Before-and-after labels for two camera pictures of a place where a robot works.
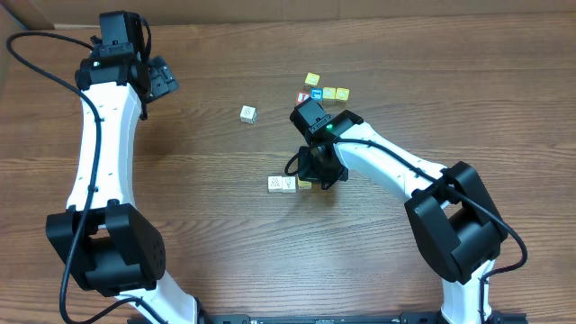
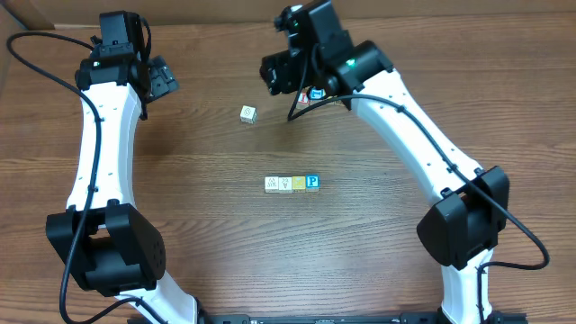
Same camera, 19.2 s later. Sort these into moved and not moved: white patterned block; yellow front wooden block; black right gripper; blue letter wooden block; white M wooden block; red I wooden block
Moved: white M wooden block; yellow front wooden block; black right gripper
Not moved: blue letter wooden block; red I wooden block; white patterned block
